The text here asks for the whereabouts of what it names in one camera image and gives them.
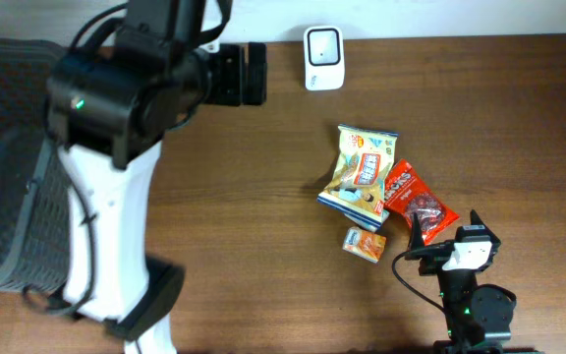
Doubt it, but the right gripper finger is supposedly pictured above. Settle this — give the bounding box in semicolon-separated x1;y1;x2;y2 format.
408;212;425;251
469;209;487;231

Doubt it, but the orange tissue pack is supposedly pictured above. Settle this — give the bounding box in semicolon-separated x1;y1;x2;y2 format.
343;227;386;264

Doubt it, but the red snack bag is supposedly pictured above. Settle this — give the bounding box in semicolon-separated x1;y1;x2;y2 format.
384;159;459;245

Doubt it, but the yellow wet wipes pack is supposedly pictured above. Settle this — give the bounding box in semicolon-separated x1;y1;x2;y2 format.
317;124;398;221

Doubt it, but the green tissue pack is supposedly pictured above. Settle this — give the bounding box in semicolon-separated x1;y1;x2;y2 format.
344;209;390;232

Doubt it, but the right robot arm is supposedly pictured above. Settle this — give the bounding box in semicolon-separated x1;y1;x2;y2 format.
405;211;517;354

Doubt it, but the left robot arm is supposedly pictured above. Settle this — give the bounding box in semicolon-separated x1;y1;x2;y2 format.
22;0;267;353

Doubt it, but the grey plastic mesh basket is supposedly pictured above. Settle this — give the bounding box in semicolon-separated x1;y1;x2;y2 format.
0;38;69;292

